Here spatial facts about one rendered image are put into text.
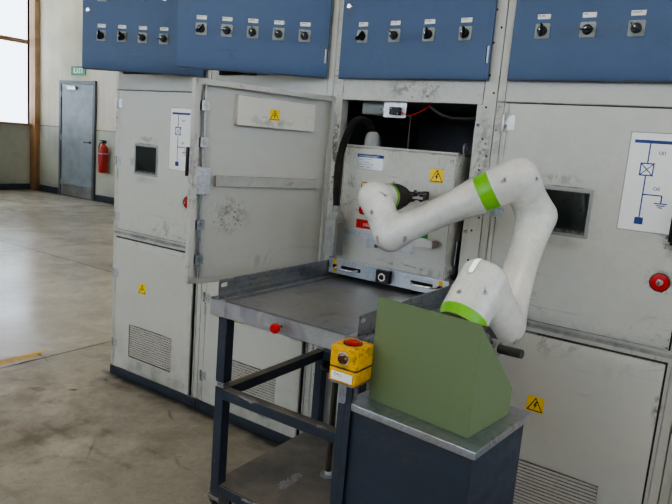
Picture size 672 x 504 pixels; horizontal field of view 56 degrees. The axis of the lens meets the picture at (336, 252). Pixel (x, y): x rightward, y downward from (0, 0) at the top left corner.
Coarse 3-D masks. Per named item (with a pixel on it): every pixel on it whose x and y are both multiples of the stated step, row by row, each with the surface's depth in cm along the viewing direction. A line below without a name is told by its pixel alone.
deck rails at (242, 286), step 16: (272, 272) 233; (288, 272) 241; (304, 272) 250; (320, 272) 259; (224, 288) 213; (240, 288) 219; (256, 288) 227; (272, 288) 232; (448, 288) 231; (416, 304) 210; (432, 304) 221; (368, 320) 185; (352, 336) 182
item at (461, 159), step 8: (352, 144) 251; (432, 152) 232; (440, 152) 231; (448, 152) 229; (464, 160) 232; (456, 168) 228; (464, 168) 233; (456, 176) 229; (464, 176) 235; (456, 184) 230; (456, 224) 236; (456, 232) 237; (448, 240) 232; (456, 240) 238; (448, 248) 233; (448, 256) 234; (448, 264) 236; (448, 272) 236; (456, 272) 243
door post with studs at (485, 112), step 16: (496, 16) 218; (496, 32) 218; (496, 48) 219; (496, 64) 219; (496, 80) 220; (480, 112) 225; (480, 128) 225; (480, 144) 225; (480, 160) 226; (464, 224) 232; (480, 224) 228; (464, 240) 233; (464, 256) 233
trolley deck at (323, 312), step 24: (288, 288) 236; (312, 288) 239; (336, 288) 242; (360, 288) 245; (384, 288) 249; (216, 312) 212; (240, 312) 206; (264, 312) 200; (288, 312) 203; (312, 312) 205; (336, 312) 207; (360, 312) 210; (288, 336) 196; (312, 336) 190; (336, 336) 185
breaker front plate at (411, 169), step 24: (384, 168) 244; (408, 168) 238; (432, 168) 233; (432, 192) 234; (360, 216) 253; (360, 240) 254; (432, 240) 236; (384, 264) 248; (408, 264) 242; (432, 264) 237
